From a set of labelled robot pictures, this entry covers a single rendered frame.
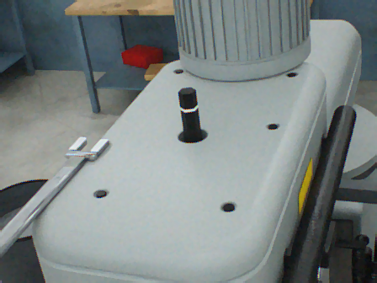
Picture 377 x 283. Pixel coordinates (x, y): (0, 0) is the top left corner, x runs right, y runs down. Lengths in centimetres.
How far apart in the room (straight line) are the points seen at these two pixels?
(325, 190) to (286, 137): 9
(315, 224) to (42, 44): 558
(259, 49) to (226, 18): 6
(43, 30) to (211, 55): 529
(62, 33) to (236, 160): 539
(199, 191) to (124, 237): 10
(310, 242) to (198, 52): 34
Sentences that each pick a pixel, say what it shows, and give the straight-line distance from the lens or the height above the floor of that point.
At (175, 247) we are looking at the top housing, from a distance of 61.
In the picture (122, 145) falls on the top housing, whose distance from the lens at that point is 79.
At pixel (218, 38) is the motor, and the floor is 195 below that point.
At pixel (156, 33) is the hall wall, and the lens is 563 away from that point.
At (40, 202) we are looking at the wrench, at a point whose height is 190.
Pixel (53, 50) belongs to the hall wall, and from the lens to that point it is 619.
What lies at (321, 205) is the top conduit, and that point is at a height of 181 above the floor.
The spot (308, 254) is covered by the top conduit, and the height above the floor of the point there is 180.
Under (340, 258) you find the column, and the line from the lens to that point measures 133.
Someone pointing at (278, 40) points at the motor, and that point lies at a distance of 90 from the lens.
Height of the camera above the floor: 227
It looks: 29 degrees down
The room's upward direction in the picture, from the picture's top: 8 degrees counter-clockwise
